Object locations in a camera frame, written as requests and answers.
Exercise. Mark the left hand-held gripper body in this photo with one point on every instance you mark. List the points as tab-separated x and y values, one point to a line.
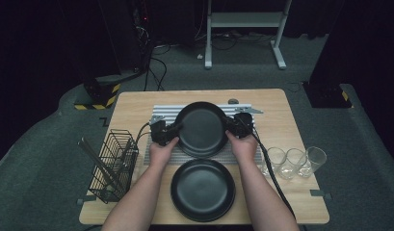
161	134

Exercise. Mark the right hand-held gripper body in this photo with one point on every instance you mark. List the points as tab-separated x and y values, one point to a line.
242	126

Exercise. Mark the black round plate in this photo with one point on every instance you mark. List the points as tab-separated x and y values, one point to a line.
203	190
201	128

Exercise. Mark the clear drinking glass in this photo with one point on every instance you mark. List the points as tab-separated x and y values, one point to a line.
315	159
278	157
292	163

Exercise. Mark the person's left hand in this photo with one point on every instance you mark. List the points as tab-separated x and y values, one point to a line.
161	155

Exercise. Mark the person's right hand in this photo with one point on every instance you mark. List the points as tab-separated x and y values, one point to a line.
244	149

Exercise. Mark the grey striped placemat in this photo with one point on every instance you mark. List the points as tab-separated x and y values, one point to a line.
165	110

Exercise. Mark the small dark round object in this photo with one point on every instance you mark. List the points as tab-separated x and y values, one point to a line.
233	101

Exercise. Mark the dark chopstick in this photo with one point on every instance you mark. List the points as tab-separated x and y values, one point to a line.
91	160
95	153

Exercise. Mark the black yellow striped stand base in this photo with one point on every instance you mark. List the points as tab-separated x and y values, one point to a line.
326	96
99	96

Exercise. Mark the dark equipment with red light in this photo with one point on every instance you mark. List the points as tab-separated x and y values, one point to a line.
143	19

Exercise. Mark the grey table bracket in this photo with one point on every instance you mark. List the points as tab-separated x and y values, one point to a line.
318	193
87	199

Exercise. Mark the white metal stand frame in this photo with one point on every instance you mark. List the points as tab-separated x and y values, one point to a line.
246	19

